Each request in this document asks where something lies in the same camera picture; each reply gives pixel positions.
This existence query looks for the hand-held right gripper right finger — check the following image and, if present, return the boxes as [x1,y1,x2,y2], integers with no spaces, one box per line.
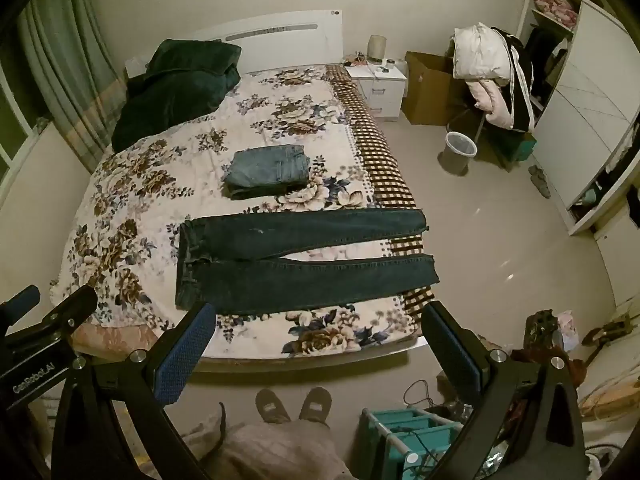
[421,301,587,480]

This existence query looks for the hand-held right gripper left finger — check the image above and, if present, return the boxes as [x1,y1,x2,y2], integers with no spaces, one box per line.
[50,301,217,480]

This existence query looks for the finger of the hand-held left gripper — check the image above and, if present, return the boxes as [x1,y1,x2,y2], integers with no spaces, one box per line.
[5,285,99,347]
[0,285,41,318]

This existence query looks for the dark blue jeans pants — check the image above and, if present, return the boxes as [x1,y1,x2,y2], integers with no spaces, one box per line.
[175,208,441,317]

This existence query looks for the teal storage rack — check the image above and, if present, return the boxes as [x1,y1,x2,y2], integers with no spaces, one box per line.
[361,407,467,480]

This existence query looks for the grey slipper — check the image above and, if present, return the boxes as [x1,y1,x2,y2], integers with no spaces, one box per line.
[299,386,333,429]
[255,387,293,424]

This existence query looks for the clutter pile with pink bag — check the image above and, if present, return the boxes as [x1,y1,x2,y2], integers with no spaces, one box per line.
[524,309,581,363]

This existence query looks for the person's legs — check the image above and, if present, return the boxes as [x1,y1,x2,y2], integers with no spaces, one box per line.
[199,417,357,480]

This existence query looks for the brown wooden object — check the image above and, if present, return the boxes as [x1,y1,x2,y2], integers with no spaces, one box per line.
[581,316,632,357]

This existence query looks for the white framed window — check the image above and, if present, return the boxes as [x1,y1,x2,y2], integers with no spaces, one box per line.
[0,55,51,173]

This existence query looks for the pair of grey floor slippers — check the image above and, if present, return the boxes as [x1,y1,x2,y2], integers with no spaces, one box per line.
[529,164,552,199]

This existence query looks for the grey waste bin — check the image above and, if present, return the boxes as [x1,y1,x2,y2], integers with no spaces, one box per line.
[444,131,477,174]

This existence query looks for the folded light blue jeans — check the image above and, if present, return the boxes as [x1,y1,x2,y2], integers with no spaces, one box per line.
[222,144,312,201]

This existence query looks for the chair with green seat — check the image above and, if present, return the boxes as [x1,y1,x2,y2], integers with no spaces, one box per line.
[447,110,537,167]

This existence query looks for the green striped curtain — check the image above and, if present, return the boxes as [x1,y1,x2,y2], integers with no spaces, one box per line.
[17,0,130,162]

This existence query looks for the dark green blanket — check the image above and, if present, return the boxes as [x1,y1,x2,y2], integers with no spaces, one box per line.
[111,39,243,153]

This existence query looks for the pink jacket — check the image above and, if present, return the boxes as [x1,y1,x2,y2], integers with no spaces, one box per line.
[467,78,517,131]

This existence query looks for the brown cardboard box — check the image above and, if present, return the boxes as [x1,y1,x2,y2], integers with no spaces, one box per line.
[402,51,468,126]

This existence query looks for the white nightstand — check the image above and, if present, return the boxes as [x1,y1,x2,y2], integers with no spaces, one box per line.
[345,62,408,121]

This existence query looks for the black garment with white stripe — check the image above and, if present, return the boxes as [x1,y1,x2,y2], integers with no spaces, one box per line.
[491,26,537,133]

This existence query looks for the white wardrobe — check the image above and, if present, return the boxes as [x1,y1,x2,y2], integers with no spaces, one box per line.
[515,0,640,237]

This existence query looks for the white puffer jacket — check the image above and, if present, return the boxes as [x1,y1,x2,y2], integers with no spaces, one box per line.
[452,22,512,81]

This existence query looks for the white bed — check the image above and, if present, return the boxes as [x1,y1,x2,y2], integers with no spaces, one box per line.
[60,9,441,376]

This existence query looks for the pink folded bedding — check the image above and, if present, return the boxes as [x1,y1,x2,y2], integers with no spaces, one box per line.
[532,0,581,26]

